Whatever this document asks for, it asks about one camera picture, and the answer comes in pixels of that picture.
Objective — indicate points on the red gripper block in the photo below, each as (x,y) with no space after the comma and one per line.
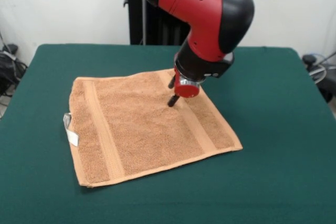
(186,91)

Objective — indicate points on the tan terry towel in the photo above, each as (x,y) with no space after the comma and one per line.
(144,129)

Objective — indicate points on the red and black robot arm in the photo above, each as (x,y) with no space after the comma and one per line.
(204,16)

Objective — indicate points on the dark green table cloth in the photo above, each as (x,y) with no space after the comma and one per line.
(262,129)

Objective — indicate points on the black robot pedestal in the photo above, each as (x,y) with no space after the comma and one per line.
(155,24)

